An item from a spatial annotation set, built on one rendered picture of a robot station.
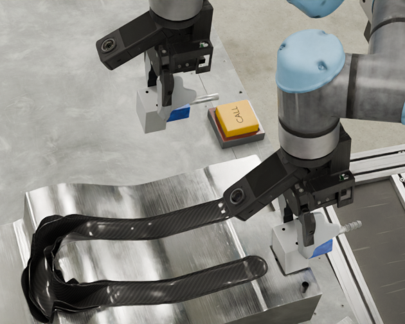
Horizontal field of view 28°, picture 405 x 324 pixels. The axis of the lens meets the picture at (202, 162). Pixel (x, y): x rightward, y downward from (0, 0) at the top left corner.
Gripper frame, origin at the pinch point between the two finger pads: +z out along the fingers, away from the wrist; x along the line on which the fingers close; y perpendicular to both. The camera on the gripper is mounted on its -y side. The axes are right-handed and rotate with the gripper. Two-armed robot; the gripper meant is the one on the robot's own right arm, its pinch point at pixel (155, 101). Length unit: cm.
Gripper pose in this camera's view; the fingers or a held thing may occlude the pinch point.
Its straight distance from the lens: 127.6
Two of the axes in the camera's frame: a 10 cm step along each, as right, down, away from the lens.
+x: -3.3, -7.8, 5.3
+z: -0.9, 5.9, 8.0
